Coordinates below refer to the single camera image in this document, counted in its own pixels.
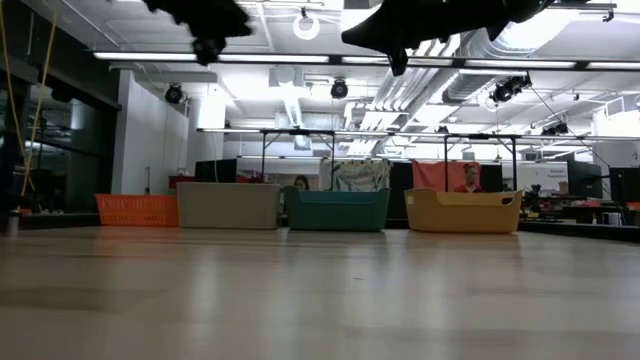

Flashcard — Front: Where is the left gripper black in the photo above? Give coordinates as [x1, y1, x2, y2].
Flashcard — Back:
[142, 0, 254, 67]

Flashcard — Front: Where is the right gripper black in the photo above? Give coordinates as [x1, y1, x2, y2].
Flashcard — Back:
[341, 0, 501, 77]

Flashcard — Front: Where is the black beam with light strips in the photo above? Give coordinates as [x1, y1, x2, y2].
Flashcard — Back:
[92, 49, 640, 72]

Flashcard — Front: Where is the black monitor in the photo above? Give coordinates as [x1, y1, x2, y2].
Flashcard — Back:
[608, 167, 640, 204]
[194, 158, 239, 184]
[567, 159, 604, 200]

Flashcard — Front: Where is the orange cloth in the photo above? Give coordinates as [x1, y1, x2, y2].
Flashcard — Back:
[412, 160, 482, 193]

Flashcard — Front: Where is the white patterned cloth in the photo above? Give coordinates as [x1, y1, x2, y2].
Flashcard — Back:
[319, 159, 393, 192]

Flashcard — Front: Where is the grey plastic bin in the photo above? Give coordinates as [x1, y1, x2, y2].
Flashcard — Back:
[175, 181, 284, 231]

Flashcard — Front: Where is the green plastic bin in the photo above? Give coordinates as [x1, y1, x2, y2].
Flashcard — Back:
[283, 185, 392, 232]

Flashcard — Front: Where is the yellow plastic bin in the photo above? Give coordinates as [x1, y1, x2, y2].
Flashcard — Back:
[403, 187, 524, 235]

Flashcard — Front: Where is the orange mesh basket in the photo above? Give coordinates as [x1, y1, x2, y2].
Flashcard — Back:
[95, 193, 180, 228]

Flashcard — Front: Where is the white sign board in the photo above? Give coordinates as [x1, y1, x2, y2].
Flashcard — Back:
[517, 162, 570, 194]

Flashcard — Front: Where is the black ceiling track fixture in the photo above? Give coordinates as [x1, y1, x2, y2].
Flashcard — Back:
[547, 2, 619, 24]

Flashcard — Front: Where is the white hanging ring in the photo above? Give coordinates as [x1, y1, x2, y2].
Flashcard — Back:
[292, 13, 321, 42]

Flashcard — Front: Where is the black background rig frame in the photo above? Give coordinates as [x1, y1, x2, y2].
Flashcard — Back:
[443, 133, 519, 193]
[259, 128, 336, 191]

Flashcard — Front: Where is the yellow extension cable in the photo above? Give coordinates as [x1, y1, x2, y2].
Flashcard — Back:
[0, 0, 60, 199]

